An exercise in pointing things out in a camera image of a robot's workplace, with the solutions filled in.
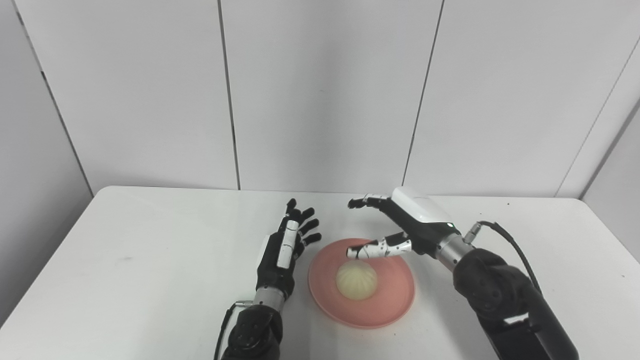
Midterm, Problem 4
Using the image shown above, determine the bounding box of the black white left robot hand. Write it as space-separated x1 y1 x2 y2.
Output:
256 198 322 301

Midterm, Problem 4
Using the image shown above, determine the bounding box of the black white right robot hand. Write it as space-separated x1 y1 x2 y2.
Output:
346 187 461 261

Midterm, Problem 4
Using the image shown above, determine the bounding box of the pink round plate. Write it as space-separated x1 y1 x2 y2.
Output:
307 237 416 329

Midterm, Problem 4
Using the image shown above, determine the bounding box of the cream steamed bun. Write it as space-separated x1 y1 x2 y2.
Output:
335 262 378 301

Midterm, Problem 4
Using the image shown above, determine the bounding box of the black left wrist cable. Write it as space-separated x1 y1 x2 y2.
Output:
214 300 254 360

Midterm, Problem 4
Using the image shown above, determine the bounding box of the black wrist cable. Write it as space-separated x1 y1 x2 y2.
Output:
465 220 544 296
214 300 254 360

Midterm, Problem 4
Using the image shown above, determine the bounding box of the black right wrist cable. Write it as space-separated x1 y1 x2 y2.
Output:
465 220 544 296

